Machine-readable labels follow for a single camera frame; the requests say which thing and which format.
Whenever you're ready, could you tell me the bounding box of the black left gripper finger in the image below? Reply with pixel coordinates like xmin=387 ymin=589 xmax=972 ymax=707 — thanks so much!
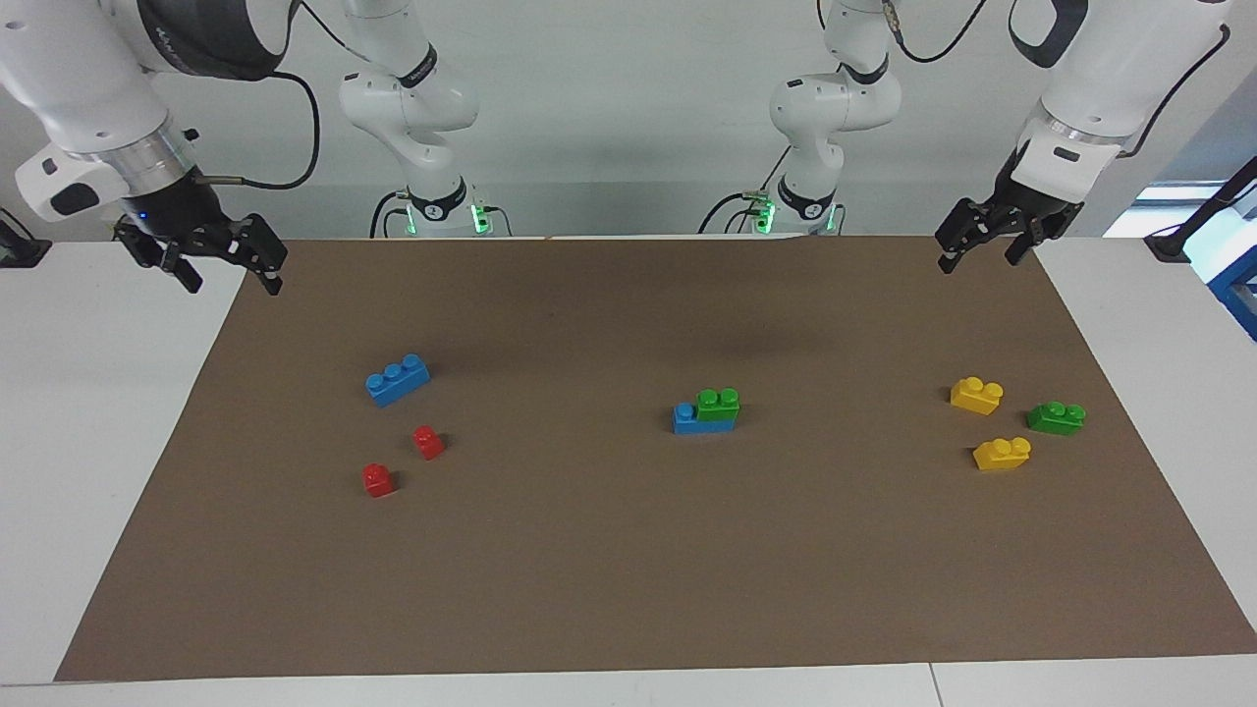
xmin=935 ymin=199 xmax=995 ymax=274
xmin=1004 ymin=211 xmax=1060 ymax=267

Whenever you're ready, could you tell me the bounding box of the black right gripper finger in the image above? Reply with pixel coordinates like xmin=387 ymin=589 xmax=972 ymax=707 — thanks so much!
xmin=228 ymin=213 xmax=289 ymax=297
xmin=116 ymin=224 xmax=204 ymax=294

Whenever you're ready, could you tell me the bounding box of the blue three-stud block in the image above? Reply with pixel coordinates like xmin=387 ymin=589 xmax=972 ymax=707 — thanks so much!
xmin=365 ymin=353 xmax=431 ymax=408
xmin=672 ymin=403 xmax=739 ymax=435

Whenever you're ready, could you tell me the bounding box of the yellow two-stud block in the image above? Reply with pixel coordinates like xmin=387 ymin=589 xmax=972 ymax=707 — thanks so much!
xmin=950 ymin=377 xmax=1005 ymax=415
xmin=973 ymin=437 xmax=1032 ymax=471

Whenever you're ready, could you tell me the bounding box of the black table clamp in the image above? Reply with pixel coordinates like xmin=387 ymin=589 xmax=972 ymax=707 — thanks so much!
xmin=0 ymin=208 xmax=52 ymax=268

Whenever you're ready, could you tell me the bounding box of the black angled stand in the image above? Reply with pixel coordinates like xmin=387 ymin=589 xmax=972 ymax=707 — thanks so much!
xmin=1144 ymin=157 xmax=1257 ymax=264

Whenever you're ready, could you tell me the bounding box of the brown table mat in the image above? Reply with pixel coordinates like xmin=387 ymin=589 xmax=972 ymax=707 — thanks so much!
xmin=54 ymin=236 xmax=1257 ymax=681

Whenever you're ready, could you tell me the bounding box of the black base cable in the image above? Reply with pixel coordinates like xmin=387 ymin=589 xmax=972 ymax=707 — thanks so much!
xmin=699 ymin=147 xmax=794 ymax=237
xmin=370 ymin=190 xmax=415 ymax=240

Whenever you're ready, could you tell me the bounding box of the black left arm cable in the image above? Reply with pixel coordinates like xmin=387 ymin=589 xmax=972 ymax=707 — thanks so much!
xmin=881 ymin=0 xmax=1231 ymax=158

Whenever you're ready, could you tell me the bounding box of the blue frame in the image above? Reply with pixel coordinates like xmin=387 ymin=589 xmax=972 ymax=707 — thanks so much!
xmin=1206 ymin=211 xmax=1257 ymax=343

